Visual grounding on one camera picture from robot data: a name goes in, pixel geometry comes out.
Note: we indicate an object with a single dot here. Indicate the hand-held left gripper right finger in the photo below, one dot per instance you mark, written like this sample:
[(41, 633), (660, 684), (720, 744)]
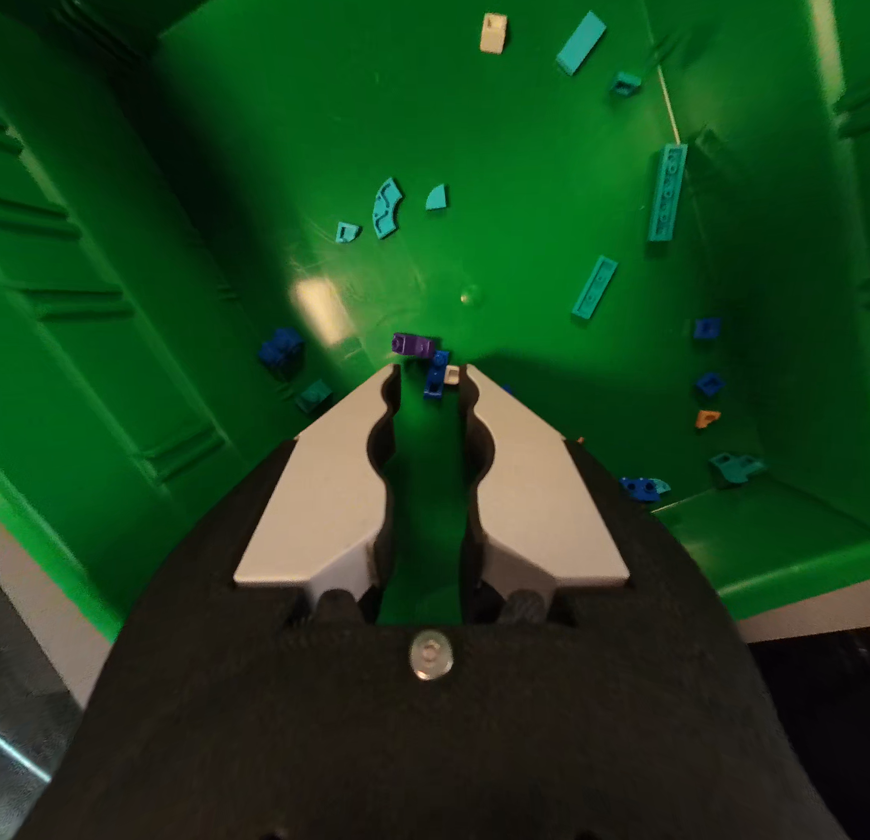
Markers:
[(544, 514)]

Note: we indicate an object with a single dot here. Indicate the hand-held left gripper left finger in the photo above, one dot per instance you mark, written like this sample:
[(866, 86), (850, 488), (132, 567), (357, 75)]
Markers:
[(319, 507)]

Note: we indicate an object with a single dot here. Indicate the narrow blue lego piece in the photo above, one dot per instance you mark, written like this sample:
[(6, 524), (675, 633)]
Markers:
[(435, 376)]

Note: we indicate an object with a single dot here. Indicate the green plastic bin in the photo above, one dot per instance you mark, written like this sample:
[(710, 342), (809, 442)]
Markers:
[(476, 160)]

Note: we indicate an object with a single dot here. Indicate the blue lego plate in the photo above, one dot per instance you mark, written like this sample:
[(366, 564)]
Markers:
[(640, 489)]

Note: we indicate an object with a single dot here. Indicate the dark teal lego piece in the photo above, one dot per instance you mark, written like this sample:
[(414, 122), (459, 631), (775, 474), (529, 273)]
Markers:
[(314, 395)]

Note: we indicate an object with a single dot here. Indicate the blue lego brick cluster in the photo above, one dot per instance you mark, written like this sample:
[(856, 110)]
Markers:
[(280, 350)]

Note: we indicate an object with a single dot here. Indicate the purple lego brick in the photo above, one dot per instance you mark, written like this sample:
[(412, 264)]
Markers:
[(413, 344)]

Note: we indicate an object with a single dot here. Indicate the small orange lego piece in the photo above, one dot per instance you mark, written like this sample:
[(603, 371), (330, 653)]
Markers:
[(707, 418)]

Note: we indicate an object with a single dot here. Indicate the small blue lego brick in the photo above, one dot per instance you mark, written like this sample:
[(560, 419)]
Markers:
[(707, 328), (709, 383)]

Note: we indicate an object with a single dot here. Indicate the short teal lego plate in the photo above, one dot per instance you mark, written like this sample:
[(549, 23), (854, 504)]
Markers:
[(595, 287)]

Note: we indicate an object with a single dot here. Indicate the small teal lego slope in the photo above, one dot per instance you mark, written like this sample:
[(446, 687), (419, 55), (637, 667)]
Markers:
[(346, 232)]

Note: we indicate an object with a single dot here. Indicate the teal curved lego piece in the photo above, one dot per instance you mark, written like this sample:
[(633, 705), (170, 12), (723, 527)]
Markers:
[(386, 209)]

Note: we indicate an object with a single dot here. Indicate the teal quarter round lego tile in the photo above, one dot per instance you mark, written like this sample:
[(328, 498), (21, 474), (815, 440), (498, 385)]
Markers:
[(437, 199)]

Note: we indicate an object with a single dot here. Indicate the long teal lego plate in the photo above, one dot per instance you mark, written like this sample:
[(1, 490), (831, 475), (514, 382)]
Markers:
[(667, 192)]

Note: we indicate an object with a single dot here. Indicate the small teal lego brick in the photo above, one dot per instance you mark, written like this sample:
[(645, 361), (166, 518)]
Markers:
[(625, 83)]

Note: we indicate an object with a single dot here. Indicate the teal smooth lego tile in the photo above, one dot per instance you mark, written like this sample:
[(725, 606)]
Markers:
[(581, 43)]

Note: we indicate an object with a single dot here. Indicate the beige lego brick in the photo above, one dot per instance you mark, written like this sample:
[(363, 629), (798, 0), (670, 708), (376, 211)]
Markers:
[(493, 32)]

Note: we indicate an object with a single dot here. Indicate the teal lego bracket piece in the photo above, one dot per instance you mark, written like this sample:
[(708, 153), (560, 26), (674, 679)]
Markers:
[(737, 466)]

